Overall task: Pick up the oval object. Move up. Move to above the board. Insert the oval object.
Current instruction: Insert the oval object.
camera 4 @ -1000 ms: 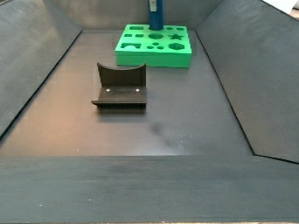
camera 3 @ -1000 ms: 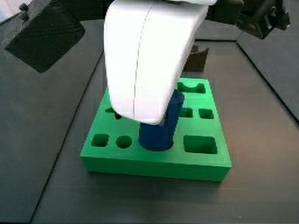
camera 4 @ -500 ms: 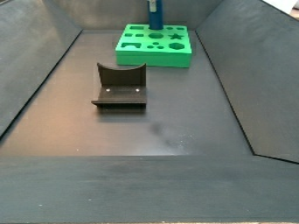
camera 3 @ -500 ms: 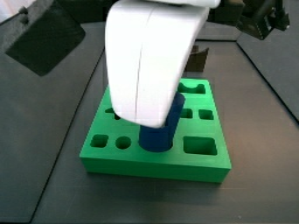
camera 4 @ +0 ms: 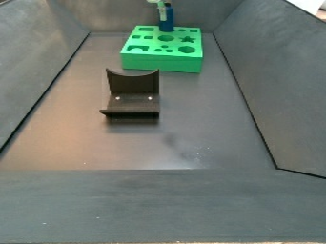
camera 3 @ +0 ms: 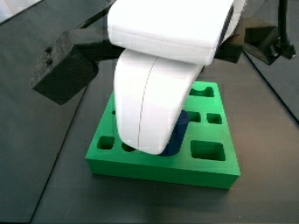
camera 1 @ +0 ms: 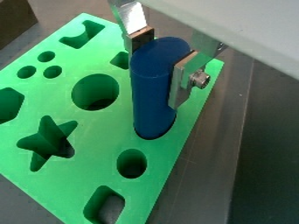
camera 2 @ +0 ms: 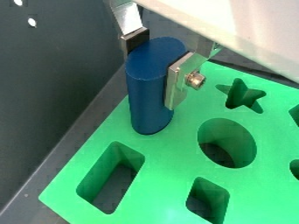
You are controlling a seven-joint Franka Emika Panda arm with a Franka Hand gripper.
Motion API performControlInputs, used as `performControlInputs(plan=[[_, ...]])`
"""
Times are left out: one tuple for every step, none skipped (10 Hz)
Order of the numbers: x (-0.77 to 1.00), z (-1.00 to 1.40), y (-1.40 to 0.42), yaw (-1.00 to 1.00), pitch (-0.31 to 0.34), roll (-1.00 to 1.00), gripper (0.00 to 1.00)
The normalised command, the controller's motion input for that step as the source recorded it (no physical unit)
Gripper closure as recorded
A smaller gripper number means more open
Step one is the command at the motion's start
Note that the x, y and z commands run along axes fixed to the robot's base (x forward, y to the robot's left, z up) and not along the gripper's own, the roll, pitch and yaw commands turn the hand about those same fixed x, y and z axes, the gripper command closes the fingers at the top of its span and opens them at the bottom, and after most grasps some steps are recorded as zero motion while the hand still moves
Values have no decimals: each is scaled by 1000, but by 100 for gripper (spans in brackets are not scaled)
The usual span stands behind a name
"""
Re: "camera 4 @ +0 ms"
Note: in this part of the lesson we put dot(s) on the blue oval cylinder peg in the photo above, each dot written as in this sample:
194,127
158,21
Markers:
167,25

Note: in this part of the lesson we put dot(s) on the green foam shape board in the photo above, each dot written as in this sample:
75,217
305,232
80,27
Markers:
170,51

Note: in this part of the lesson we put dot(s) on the black curved holder bracket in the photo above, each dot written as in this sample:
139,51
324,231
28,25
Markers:
134,93

